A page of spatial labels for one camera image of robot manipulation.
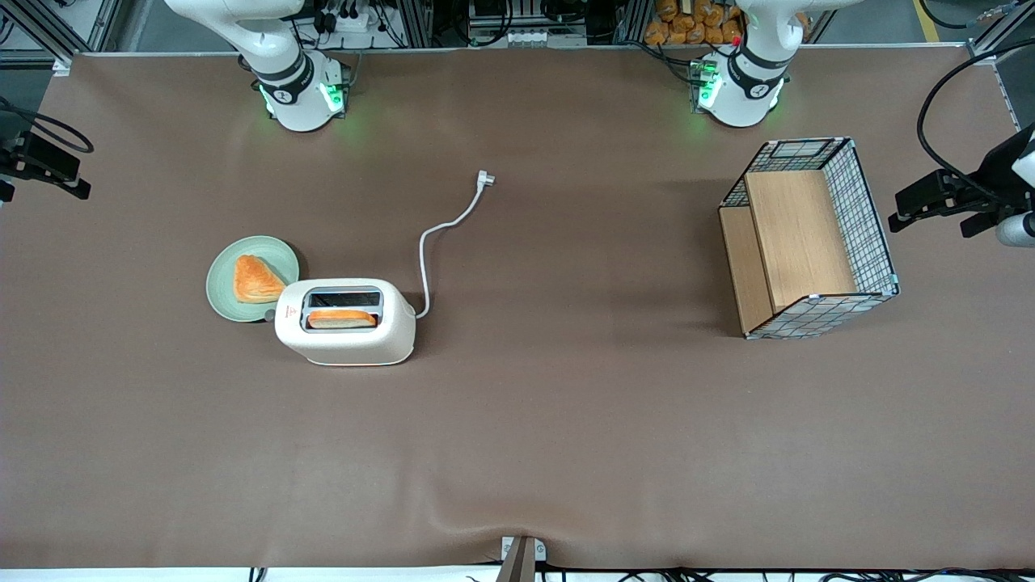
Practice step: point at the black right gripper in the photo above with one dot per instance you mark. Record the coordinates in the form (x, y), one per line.
(18, 156)

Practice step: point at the aluminium frame profile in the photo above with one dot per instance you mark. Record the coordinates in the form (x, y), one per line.
(990, 36)
(44, 32)

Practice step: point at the bag of bread rolls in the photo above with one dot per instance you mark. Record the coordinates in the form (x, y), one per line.
(679, 24)

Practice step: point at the white two-slot toaster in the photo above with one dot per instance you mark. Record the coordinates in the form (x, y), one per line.
(348, 343)

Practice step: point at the triangular orange pastry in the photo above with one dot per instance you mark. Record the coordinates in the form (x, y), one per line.
(255, 281)

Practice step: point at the brown table cover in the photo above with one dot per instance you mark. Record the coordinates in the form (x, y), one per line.
(566, 420)

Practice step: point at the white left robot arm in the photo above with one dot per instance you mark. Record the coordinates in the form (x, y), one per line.
(740, 97)

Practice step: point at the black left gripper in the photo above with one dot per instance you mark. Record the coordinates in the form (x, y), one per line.
(991, 177)

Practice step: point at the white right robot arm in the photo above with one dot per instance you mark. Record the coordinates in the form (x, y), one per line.
(299, 105)

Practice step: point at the power strip with black plugs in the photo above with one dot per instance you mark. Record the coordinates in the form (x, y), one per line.
(356, 20)

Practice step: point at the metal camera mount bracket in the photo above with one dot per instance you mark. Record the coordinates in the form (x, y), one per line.
(521, 562)

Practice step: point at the white connector strip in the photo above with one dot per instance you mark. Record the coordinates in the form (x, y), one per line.
(534, 37)

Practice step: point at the toasted bread slice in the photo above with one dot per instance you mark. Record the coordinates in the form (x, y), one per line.
(341, 319)

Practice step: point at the pale green plate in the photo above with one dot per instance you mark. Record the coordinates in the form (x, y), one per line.
(222, 283)

